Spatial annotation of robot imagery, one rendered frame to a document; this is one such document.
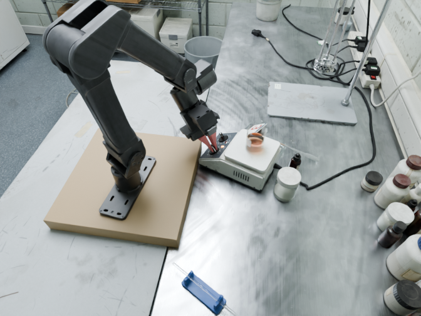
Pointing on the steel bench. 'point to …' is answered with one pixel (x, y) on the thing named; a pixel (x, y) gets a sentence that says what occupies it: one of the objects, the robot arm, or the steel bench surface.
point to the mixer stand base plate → (309, 103)
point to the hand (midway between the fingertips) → (213, 148)
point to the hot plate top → (270, 145)
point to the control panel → (220, 146)
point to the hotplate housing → (239, 170)
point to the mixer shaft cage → (323, 61)
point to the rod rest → (203, 293)
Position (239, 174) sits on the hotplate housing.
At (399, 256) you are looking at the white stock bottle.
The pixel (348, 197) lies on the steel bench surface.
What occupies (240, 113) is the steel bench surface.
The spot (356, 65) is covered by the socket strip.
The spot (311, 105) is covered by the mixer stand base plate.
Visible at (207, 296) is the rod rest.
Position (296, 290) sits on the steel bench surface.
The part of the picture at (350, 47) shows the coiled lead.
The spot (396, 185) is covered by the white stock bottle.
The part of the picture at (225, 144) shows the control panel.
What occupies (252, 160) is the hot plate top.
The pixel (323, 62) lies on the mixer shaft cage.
